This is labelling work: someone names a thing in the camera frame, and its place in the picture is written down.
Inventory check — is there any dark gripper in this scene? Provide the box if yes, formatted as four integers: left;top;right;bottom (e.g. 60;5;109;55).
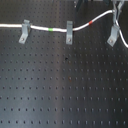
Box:
74;0;124;16

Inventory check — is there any white cable with coloured marks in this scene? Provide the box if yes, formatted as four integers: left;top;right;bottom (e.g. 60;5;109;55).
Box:
0;1;128;48

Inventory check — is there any right grey cable clip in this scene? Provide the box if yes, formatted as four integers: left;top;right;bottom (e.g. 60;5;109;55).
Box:
107;24;119;46

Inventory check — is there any grey cable clip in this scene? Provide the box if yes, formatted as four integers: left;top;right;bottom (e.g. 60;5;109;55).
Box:
107;24;119;46
19;20;31;44
66;21;73;45

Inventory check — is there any middle grey cable clip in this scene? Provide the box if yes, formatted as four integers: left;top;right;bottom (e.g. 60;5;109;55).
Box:
66;21;73;45

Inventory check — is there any left grey cable clip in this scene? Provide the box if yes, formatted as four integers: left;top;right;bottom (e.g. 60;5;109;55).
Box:
19;20;31;44

